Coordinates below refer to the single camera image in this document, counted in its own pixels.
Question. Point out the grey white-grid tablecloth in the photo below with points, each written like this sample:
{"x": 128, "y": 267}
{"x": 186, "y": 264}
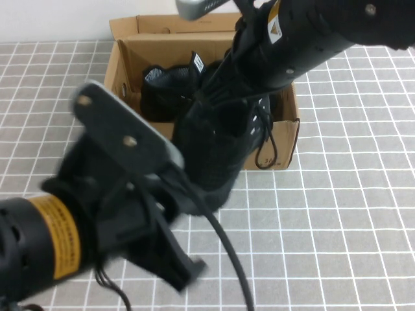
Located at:
{"x": 324, "y": 226}

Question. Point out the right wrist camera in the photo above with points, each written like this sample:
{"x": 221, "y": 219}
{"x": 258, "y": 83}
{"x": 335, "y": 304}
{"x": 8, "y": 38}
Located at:
{"x": 197, "y": 8}

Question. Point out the brown cardboard shoe box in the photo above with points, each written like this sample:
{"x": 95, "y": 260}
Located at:
{"x": 285, "y": 145}

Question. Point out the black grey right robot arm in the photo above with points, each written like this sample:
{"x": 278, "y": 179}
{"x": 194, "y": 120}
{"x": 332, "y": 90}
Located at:
{"x": 324, "y": 32}

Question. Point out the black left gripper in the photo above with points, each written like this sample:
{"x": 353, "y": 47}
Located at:
{"x": 103, "y": 201}

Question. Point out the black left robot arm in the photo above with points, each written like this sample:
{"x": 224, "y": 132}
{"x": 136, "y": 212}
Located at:
{"x": 26, "y": 243}

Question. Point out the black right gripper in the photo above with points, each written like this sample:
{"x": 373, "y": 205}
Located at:
{"x": 249, "y": 35}

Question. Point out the black sneaker with white stripes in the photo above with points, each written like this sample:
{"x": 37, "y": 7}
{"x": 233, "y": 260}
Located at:
{"x": 207, "y": 155}
{"x": 159, "y": 100}

